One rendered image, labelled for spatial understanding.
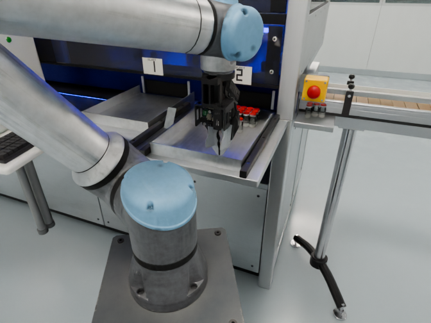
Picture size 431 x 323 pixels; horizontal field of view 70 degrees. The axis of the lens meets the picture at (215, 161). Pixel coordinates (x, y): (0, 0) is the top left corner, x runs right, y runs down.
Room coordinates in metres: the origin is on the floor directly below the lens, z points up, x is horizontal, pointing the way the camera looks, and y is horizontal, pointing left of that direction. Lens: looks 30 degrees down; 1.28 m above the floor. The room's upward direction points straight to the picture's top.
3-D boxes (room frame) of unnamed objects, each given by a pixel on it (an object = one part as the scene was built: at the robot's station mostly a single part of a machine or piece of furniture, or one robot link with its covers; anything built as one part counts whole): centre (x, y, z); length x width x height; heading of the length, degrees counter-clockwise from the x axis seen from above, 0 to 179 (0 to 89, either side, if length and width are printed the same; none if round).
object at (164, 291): (0.40, 0.09, 0.84); 0.15 x 0.15 x 0.10
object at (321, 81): (0.97, -0.32, 0.99); 0.08 x 0.07 x 0.07; 158
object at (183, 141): (0.85, -0.01, 0.90); 0.34 x 0.26 x 0.04; 158
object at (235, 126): (0.67, -0.03, 1.00); 0.05 x 0.02 x 0.09; 68
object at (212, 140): (0.66, 0.01, 0.96); 0.06 x 0.03 x 0.09; 158
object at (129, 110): (1.08, 0.27, 0.90); 0.34 x 0.26 x 0.04; 158
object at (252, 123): (0.95, -0.05, 0.90); 0.18 x 0.02 x 0.05; 68
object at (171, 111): (0.88, 0.16, 0.91); 0.14 x 0.03 x 0.06; 159
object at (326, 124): (1.01, -0.35, 0.87); 0.14 x 0.13 x 0.02; 158
